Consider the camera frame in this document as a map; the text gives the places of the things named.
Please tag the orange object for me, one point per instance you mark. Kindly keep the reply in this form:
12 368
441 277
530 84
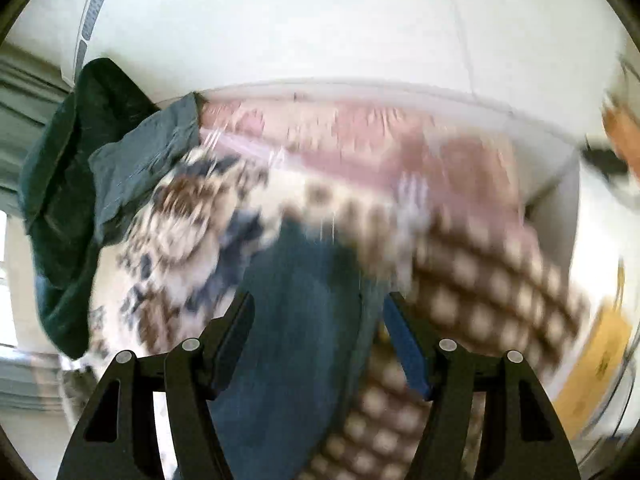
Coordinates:
622 130

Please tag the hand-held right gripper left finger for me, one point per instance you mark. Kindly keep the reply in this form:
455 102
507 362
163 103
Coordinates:
229 330

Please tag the yellow cardboard box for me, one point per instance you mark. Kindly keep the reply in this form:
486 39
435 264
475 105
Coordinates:
597 360

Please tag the grey patterned wall strip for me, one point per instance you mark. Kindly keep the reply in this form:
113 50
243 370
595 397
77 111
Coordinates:
92 10

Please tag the grey-green curtain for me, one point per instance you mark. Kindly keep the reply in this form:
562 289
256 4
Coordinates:
25 95

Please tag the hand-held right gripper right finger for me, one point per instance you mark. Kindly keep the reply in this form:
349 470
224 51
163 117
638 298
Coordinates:
406 346

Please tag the dark green cloth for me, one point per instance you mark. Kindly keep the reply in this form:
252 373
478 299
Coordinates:
60 185

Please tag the blue pants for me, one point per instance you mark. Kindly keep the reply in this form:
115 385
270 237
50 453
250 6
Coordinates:
300 335

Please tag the grey-blue cloth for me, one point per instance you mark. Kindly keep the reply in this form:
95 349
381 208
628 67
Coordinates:
145 160

